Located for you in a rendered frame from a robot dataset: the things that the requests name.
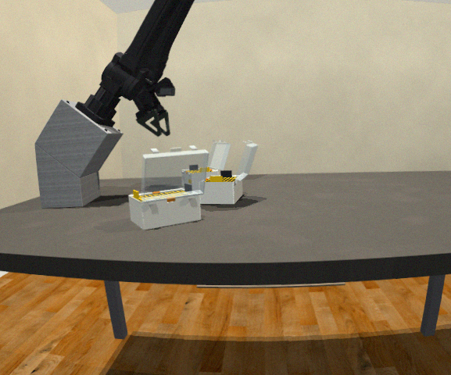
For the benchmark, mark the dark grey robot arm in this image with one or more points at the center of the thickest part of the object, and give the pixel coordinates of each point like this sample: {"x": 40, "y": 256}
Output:
{"x": 125, "y": 75}

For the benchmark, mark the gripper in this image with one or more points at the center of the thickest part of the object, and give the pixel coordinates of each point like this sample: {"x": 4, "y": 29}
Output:
{"x": 150, "y": 111}

